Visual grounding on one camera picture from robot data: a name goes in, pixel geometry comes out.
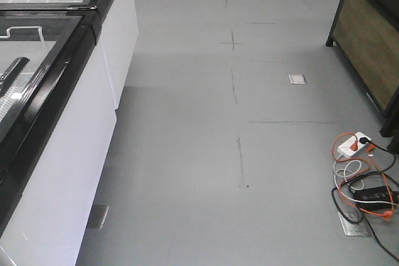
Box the floor plate beside freezer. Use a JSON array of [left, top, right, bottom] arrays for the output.
[[86, 204, 109, 230]]

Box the dark wooden display counter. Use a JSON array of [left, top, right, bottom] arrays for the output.
[[325, 0, 398, 153]]

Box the floor socket plate near cables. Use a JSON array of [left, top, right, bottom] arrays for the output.
[[337, 210, 372, 237]]

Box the black power adapter brick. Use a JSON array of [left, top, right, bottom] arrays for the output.
[[353, 186, 398, 211]]

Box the near white chest freezer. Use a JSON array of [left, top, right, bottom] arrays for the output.
[[1, 12, 117, 265]]

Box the orange extension cable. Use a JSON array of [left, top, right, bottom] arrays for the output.
[[330, 133, 399, 221]]

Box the white cable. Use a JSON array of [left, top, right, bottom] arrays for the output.
[[332, 153, 399, 207]]

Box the white power strip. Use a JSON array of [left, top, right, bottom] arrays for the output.
[[337, 131, 370, 158]]

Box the steel floor socket plate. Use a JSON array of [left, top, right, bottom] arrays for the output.
[[288, 74, 307, 85]]

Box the black power cable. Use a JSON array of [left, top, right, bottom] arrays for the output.
[[331, 137, 399, 258]]

